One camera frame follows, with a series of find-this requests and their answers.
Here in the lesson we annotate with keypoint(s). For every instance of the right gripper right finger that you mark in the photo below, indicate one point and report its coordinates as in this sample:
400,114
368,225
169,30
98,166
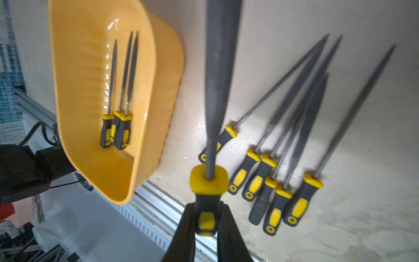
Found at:
230,245

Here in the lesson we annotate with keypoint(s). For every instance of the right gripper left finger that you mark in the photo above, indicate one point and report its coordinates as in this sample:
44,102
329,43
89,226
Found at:
182,246

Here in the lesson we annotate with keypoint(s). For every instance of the file tool diagonal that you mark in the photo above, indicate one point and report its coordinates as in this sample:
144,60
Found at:
123,86

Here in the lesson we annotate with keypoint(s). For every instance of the file tool horizontal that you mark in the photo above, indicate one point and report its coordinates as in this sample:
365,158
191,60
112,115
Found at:
105,139

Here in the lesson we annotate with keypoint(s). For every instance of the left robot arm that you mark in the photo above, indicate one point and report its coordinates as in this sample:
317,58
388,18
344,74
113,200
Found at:
25,174

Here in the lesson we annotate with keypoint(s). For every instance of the yellow plastic storage tray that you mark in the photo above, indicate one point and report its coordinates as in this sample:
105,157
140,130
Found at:
82,35

